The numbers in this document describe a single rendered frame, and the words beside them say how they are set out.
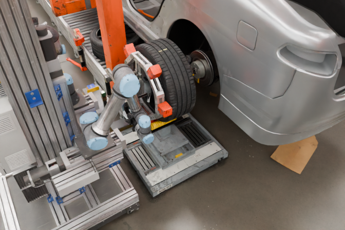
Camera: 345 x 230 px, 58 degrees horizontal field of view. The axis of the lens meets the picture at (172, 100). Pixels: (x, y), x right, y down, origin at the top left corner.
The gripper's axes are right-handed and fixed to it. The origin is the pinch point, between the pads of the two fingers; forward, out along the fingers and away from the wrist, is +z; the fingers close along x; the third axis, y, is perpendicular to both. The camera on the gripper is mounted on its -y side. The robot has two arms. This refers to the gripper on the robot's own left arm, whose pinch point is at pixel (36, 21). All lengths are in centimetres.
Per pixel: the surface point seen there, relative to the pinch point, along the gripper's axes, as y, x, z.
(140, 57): 4, 72, -58
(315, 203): 97, 207, -158
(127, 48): 4, 65, -42
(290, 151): 94, 219, -103
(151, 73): 2, 73, -83
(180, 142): 87, 111, -75
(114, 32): -1, 58, -25
